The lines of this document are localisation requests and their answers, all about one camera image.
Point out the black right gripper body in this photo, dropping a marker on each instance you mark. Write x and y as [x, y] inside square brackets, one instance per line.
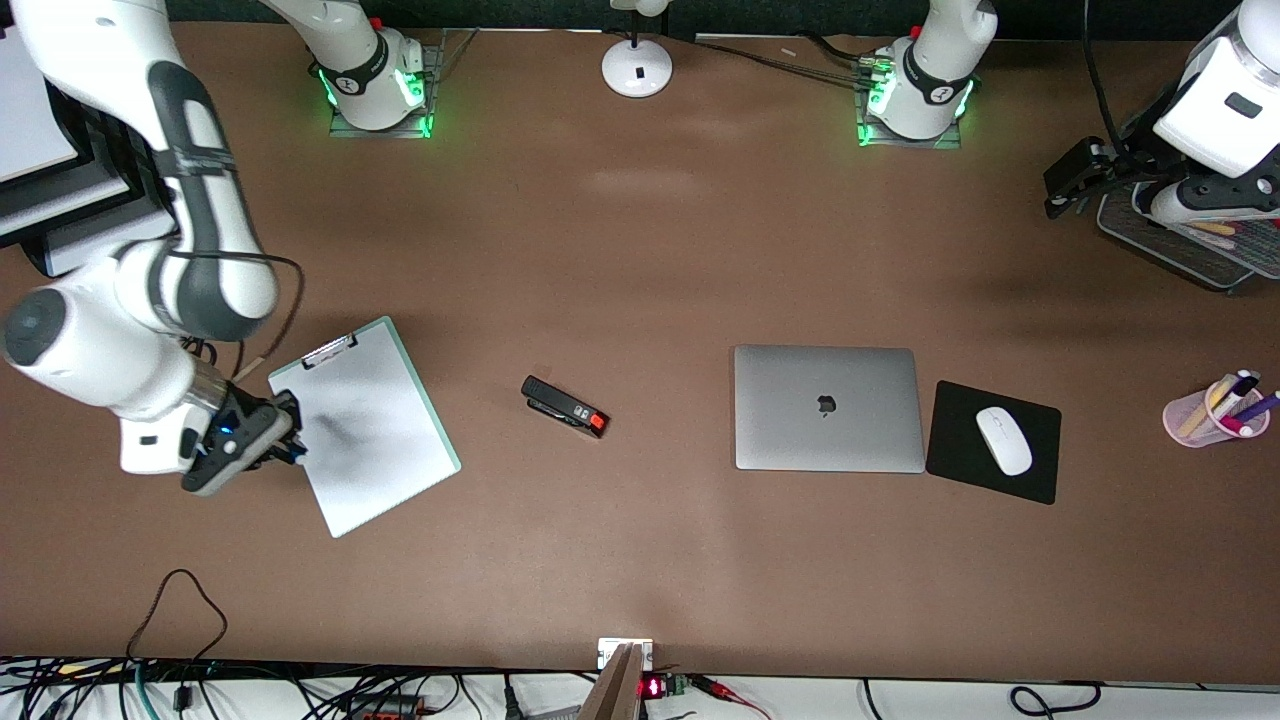
[243, 418]

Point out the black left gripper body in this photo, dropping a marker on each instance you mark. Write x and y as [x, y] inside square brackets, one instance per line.
[1117, 166]

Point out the silver laptop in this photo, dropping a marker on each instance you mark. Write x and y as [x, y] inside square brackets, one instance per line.
[828, 408]

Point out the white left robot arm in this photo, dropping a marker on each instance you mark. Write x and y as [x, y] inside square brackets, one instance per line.
[1220, 110]

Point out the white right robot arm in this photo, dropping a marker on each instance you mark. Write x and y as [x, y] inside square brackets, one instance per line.
[200, 200]

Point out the yellow marker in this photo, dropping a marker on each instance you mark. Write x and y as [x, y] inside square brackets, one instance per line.
[1205, 405]

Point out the white marker with black cap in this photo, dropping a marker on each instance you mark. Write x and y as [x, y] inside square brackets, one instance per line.
[1243, 385]

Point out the purple marker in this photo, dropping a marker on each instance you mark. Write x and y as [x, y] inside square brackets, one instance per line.
[1265, 405]

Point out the red marker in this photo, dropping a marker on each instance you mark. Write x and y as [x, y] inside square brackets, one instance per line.
[1240, 427]

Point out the black mesh desk tray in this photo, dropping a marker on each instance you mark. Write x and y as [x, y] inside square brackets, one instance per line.
[1180, 250]

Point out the mint clipboard with white paper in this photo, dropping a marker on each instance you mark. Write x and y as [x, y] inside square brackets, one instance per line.
[370, 430]

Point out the white computer mouse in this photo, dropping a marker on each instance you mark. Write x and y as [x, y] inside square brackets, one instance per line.
[1003, 440]

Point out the pink mesh pen cup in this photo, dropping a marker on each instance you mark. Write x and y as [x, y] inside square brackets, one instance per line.
[1185, 425]

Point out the black mouse pad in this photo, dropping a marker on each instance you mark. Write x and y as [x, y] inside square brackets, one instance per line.
[960, 440]

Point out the black stapler with orange tip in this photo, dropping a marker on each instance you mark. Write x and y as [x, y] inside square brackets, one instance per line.
[560, 405]

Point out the black power strip with orange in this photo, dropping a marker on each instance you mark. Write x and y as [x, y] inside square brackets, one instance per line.
[385, 708]

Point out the black stacked document tray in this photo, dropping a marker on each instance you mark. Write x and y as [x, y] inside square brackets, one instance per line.
[40, 130]

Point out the white round stand base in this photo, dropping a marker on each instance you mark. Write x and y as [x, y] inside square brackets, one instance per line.
[637, 70]

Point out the red LED display board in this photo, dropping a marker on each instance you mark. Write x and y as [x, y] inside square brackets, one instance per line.
[655, 687]

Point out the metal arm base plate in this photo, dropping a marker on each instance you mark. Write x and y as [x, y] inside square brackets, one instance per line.
[440, 60]
[945, 143]

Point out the grey camera stand post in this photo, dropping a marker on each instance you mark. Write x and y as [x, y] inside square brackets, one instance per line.
[615, 690]

